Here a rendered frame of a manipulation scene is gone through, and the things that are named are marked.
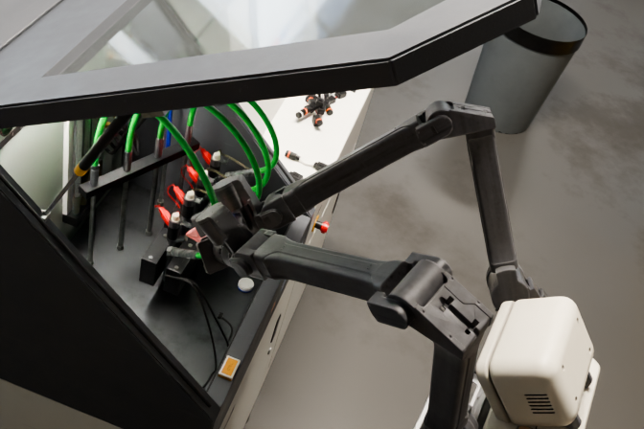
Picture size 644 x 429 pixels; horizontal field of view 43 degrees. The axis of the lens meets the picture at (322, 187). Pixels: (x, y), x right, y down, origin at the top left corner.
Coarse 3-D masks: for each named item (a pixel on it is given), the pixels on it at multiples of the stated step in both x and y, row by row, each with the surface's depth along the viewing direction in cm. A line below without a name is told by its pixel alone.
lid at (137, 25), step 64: (64, 0) 162; (128, 0) 151; (192, 0) 145; (256, 0) 135; (320, 0) 126; (384, 0) 119; (448, 0) 108; (512, 0) 103; (0, 64) 139; (64, 64) 134; (128, 64) 127; (192, 64) 115; (256, 64) 108; (320, 64) 103; (384, 64) 99
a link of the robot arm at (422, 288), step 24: (432, 264) 112; (408, 288) 110; (432, 288) 110; (456, 288) 111; (432, 312) 108; (456, 312) 110; (480, 312) 110; (432, 336) 110; (456, 336) 108; (480, 336) 112; (456, 360) 112; (432, 384) 123; (456, 384) 118; (432, 408) 128; (456, 408) 123
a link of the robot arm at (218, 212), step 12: (216, 204) 147; (204, 216) 144; (216, 216) 142; (228, 216) 143; (204, 228) 144; (216, 228) 143; (228, 228) 142; (240, 228) 144; (216, 240) 144; (228, 240) 142; (240, 240) 143; (240, 264) 138; (240, 276) 141
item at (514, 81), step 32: (544, 0) 422; (512, 32) 392; (544, 32) 430; (576, 32) 414; (480, 64) 420; (512, 64) 401; (544, 64) 397; (480, 96) 424; (512, 96) 412; (544, 96) 417; (512, 128) 428
